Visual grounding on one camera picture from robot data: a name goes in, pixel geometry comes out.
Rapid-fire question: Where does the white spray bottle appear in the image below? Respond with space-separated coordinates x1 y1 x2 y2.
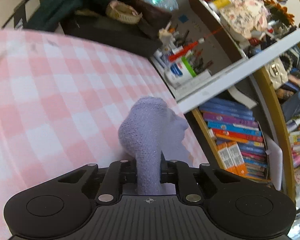
286 117 300 132

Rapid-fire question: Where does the orange artificial flower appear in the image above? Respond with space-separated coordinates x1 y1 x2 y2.
263 0 296 27

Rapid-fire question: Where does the cream quilted handbag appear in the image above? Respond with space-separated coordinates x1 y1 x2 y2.
265 52 293 91

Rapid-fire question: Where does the white jar with green rim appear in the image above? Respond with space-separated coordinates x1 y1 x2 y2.
165 56 197 86

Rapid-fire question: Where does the red tassel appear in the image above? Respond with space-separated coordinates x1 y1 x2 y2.
168 26 223 62

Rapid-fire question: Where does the dark green cloth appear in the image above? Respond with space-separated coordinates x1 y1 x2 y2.
23 0 116 32

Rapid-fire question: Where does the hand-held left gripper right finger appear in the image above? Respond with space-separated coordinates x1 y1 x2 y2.
160 151 242 205

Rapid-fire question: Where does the thick black book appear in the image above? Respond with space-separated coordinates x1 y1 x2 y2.
227 88 258 109

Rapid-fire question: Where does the beige wristwatch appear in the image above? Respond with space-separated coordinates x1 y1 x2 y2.
106 0 143 25

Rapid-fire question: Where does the row of leaning colourful books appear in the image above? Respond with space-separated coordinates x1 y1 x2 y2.
199 97 268 181

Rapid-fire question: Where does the round paper ornament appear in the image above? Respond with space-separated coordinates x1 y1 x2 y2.
220 0 268 39

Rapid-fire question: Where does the purple and brown knit sweater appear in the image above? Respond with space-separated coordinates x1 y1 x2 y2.
118 96 191 196

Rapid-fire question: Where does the white flat case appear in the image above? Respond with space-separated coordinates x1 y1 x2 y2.
265 138 283 191

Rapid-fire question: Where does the dark brown cloth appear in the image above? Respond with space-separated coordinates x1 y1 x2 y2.
117 0 173 39

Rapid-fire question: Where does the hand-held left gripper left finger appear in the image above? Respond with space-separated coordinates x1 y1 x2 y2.
57 159 138 206

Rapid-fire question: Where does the black box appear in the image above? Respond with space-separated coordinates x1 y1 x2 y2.
62 12 163 58

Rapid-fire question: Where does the white and wood bookshelf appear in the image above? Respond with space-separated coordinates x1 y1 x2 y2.
150 0 300 207

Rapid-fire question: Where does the bunch of pencils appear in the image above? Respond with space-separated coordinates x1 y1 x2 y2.
173 23 213 73

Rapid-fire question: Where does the orange and white carton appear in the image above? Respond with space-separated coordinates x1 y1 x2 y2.
216 143 234 173
227 141 247 176

